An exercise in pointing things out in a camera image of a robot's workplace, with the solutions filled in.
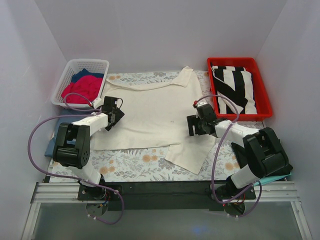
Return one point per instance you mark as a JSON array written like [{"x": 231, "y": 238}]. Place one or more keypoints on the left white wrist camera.
[{"x": 96, "y": 103}]

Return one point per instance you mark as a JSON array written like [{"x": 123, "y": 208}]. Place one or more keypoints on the cream white t-shirt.
[{"x": 155, "y": 115}]

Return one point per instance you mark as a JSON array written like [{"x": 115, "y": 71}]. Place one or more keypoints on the blue folded t-shirt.
[{"x": 66, "y": 116}]

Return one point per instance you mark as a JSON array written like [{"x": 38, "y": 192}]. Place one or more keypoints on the teal folded t-shirt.
[{"x": 270, "y": 179}]

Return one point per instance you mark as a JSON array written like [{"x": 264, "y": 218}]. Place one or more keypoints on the black folded t-shirt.
[{"x": 240, "y": 155}]

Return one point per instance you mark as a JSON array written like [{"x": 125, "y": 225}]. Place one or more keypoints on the black white striped shirt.
[{"x": 234, "y": 85}]

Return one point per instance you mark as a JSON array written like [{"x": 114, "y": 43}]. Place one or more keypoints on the aluminium frame rail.
[{"x": 66, "y": 192}]

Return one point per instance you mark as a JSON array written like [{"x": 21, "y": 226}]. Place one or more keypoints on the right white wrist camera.
[{"x": 197, "y": 104}]

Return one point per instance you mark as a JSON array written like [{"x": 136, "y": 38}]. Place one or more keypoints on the red crumpled t-shirt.
[{"x": 87, "y": 86}]

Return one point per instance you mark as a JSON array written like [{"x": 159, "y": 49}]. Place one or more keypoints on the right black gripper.
[{"x": 194, "y": 125}]

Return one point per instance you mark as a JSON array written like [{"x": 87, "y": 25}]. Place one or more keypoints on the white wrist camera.
[
  {"x": 197, "y": 104},
  {"x": 96, "y": 103}
]

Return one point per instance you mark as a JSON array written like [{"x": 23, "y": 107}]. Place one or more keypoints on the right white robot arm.
[{"x": 261, "y": 149}]

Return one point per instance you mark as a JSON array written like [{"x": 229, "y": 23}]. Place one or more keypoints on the navy blue t-shirt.
[{"x": 84, "y": 73}]

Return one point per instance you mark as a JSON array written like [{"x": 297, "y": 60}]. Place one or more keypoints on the white plastic laundry basket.
[{"x": 73, "y": 67}]

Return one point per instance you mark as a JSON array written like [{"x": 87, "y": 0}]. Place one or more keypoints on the red plastic bin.
[{"x": 262, "y": 102}]

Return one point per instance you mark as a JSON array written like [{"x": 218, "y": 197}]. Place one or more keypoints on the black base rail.
[{"x": 152, "y": 195}]

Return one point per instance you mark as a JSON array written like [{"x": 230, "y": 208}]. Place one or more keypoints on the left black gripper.
[{"x": 116, "y": 116}]

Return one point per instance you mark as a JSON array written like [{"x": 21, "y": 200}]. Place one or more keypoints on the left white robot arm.
[{"x": 72, "y": 144}]

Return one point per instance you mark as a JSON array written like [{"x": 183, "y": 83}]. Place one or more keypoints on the floral table mat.
[{"x": 144, "y": 165}]

